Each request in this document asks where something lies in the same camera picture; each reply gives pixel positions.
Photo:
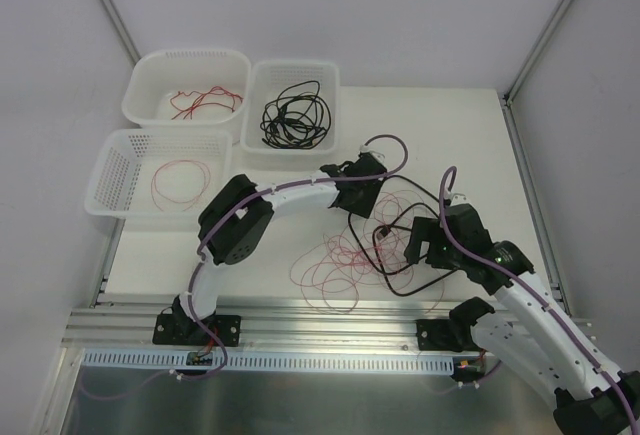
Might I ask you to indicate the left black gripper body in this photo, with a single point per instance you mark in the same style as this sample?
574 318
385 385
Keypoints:
361 195

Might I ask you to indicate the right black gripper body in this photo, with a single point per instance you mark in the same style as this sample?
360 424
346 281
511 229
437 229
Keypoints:
427 239

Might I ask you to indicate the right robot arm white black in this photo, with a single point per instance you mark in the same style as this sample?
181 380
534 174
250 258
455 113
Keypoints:
587 392

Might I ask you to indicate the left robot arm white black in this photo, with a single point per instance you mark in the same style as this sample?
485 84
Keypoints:
234 222

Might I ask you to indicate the white perforated rectangular basket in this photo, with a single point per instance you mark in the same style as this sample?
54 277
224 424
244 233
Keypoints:
293 116

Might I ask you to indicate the white solid plastic tub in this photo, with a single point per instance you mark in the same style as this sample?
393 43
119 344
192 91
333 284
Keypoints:
180 88

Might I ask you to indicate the white slotted basket front left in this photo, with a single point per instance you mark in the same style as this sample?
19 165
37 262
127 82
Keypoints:
159 173

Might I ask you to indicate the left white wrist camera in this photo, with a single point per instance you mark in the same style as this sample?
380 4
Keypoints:
366 149

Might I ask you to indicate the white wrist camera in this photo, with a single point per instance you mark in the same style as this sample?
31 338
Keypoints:
457 199
366 149

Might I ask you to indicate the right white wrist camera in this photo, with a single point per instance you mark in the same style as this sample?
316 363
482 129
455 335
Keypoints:
457 199

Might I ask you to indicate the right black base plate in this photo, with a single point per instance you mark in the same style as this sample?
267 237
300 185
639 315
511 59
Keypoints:
435 335

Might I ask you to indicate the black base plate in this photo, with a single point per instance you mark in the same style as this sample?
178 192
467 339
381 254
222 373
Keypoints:
435 335
169 331

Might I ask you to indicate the aluminium mounting rail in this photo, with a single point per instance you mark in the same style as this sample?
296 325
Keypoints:
267 324

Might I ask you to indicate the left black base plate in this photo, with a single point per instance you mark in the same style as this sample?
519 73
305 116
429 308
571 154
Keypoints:
169 331

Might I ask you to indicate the white slotted cable duct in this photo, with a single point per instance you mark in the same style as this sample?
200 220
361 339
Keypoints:
271 361

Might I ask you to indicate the right aluminium frame post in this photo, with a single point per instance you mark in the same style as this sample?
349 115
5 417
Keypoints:
549 29

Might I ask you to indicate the aluminium frame post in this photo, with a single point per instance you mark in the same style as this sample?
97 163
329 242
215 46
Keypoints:
121 31
549 29

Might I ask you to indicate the left aluminium frame post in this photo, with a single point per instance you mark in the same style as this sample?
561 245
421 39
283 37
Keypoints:
121 31

